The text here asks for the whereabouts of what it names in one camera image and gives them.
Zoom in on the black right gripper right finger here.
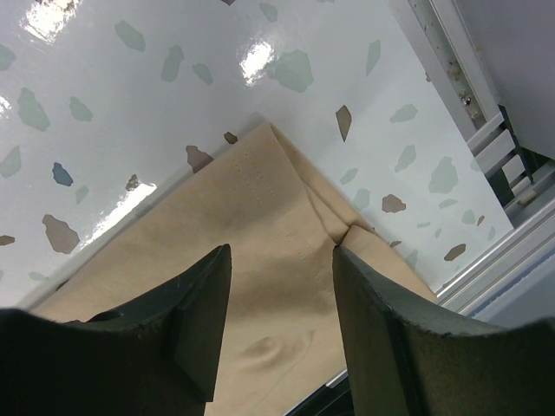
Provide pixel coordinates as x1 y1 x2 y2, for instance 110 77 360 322
333 246 554 415

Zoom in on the aluminium frame rail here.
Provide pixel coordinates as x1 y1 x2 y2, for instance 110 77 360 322
324 0 555 389

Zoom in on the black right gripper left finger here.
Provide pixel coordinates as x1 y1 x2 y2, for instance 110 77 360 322
1 244 232 415

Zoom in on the beige t shirt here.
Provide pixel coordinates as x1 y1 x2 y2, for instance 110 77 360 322
36 124 435 415

